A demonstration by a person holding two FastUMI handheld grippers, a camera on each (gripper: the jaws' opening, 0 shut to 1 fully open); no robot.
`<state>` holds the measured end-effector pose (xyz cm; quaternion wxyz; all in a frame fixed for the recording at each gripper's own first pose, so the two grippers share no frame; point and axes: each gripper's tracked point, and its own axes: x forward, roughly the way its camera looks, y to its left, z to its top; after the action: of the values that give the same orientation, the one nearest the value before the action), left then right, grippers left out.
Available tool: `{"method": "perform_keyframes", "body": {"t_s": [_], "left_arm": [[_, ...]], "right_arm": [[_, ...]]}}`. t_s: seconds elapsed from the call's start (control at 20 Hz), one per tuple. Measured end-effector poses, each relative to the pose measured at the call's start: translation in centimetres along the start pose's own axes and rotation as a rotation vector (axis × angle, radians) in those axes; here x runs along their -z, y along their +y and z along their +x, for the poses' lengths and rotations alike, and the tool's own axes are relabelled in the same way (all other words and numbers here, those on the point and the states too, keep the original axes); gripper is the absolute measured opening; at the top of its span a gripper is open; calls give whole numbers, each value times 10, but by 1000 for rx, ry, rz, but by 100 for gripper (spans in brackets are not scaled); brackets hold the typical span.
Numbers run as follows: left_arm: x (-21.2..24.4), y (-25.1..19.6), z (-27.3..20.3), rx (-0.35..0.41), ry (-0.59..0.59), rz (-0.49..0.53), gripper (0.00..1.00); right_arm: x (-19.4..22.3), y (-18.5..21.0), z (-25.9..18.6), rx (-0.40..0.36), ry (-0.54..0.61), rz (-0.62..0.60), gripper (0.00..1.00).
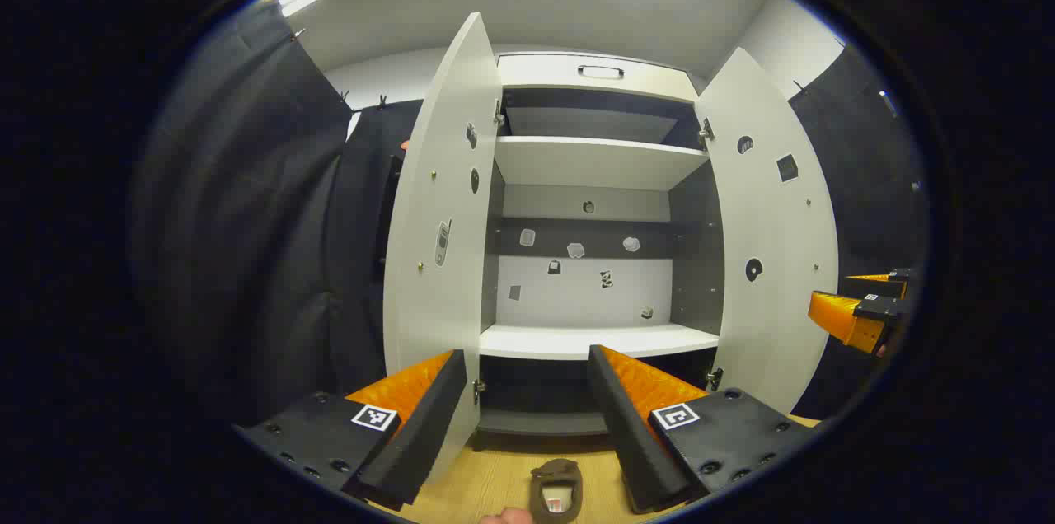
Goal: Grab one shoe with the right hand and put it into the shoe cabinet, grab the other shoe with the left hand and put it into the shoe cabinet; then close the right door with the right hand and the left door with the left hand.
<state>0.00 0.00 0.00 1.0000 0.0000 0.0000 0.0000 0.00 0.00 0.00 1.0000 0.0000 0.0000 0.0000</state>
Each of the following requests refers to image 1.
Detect brown fuzzy shoe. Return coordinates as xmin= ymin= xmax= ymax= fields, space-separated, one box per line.
xmin=529 ymin=459 xmax=584 ymax=524

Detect white cabinet shelf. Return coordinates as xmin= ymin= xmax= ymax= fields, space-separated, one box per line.
xmin=495 ymin=135 xmax=710 ymax=193
xmin=480 ymin=323 xmax=720 ymax=362

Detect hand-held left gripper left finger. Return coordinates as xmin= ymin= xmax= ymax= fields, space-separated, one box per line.
xmin=233 ymin=349 xmax=469 ymax=512

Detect white cabinet door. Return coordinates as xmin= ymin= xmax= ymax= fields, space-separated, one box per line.
xmin=383 ymin=12 xmax=504 ymax=485
xmin=695 ymin=46 xmax=840 ymax=418

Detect white cabinet drawer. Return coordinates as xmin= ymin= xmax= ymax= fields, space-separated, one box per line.
xmin=497 ymin=53 xmax=701 ymax=105

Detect black backdrop cloth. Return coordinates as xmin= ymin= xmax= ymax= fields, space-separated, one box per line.
xmin=787 ymin=42 xmax=931 ymax=419
xmin=132 ymin=1 xmax=425 ymax=426

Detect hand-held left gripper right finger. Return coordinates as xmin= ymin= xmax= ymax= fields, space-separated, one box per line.
xmin=588 ymin=344 xmax=818 ymax=515

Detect white shoe cabinet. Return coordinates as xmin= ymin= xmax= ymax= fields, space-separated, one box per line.
xmin=474 ymin=52 xmax=728 ymax=438

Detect grey cabinet base board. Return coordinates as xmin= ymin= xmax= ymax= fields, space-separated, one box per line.
xmin=476 ymin=409 xmax=611 ymax=437

